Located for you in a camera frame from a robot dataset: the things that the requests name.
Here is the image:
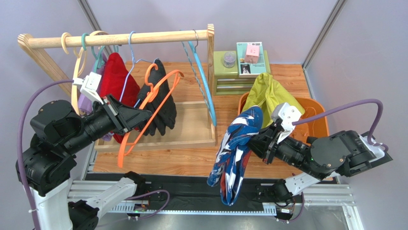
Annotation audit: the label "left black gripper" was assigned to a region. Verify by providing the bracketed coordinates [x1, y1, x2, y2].
[64, 92, 154, 153]

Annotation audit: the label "blue patterned trousers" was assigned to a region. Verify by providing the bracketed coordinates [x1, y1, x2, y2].
[207, 105, 263, 206]

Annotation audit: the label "orange plastic hanger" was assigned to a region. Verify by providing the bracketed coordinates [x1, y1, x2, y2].
[117, 63, 185, 169]

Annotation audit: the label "yellow-green trousers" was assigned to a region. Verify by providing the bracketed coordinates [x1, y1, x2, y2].
[242, 73, 305, 128]

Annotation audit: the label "sky blue plastic hanger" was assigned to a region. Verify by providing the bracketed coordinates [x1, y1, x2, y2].
[181, 29, 217, 127]

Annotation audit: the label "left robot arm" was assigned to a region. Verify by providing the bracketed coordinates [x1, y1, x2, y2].
[16, 95, 152, 230]

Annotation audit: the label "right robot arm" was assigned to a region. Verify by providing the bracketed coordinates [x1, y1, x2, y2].
[247, 125, 392, 202]

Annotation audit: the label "black trousers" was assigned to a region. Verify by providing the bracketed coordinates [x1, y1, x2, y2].
[144, 58, 177, 136]

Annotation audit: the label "red trousers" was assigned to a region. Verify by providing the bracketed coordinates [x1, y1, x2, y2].
[98, 52, 141, 144]

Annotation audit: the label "lavender trousers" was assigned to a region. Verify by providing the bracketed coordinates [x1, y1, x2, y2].
[78, 53, 113, 141]

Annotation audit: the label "teal plastic hanger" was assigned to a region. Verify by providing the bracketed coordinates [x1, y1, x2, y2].
[81, 33, 106, 72]

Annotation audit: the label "cream plastic hanger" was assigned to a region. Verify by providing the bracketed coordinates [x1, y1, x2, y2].
[60, 30, 108, 115]

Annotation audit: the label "wooden clothes rack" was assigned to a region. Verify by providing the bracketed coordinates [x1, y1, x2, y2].
[17, 24, 217, 153]

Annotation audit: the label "orange plastic basket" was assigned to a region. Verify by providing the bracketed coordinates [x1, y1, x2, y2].
[237, 92, 330, 150]

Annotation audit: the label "green drawer cabinet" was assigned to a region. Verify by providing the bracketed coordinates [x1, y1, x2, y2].
[214, 51, 257, 95]

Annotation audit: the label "teal booklet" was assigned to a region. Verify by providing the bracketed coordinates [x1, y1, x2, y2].
[236, 42, 267, 78]

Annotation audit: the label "pink cube box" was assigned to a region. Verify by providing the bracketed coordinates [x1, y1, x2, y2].
[244, 44, 260, 64]

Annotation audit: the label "small clear jar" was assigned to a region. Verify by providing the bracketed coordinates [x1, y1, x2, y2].
[223, 51, 237, 68]

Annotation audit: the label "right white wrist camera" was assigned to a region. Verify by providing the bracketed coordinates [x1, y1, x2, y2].
[271, 103, 302, 144]

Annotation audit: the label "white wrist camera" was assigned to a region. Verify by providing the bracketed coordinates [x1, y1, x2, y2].
[72, 72, 103, 104]
[271, 103, 302, 144]

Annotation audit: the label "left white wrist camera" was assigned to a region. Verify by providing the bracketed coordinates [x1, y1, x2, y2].
[72, 72, 103, 104]

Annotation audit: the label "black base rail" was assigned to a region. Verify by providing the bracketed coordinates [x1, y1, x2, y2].
[84, 172, 306, 215]

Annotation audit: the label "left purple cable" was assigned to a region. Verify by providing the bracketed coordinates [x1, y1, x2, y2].
[16, 79, 170, 230]

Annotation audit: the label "purple cable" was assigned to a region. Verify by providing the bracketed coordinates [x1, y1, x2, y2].
[291, 98, 389, 223]
[16, 79, 170, 230]

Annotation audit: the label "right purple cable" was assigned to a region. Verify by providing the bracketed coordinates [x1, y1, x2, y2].
[291, 98, 389, 223]

